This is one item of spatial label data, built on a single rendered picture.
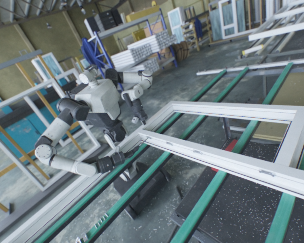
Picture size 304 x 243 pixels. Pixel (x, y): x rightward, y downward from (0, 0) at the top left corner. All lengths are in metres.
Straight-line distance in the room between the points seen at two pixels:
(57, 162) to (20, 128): 3.57
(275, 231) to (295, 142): 0.36
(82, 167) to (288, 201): 0.89
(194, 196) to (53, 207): 0.81
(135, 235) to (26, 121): 3.51
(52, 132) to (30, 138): 3.58
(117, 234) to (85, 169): 1.11
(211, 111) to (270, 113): 0.35
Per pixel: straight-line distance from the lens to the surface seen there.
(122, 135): 1.33
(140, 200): 1.79
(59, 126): 1.02
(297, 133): 0.93
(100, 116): 1.14
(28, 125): 4.54
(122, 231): 1.94
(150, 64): 5.36
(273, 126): 1.46
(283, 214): 0.75
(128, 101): 1.12
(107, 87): 1.15
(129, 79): 1.32
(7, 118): 4.46
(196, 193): 1.14
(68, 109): 1.04
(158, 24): 10.75
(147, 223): 1.86
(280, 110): 1.09
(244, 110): 1.14
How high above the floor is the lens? 1.51
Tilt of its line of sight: 27 degrees down
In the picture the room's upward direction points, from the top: 24 degrees counter-clockwise
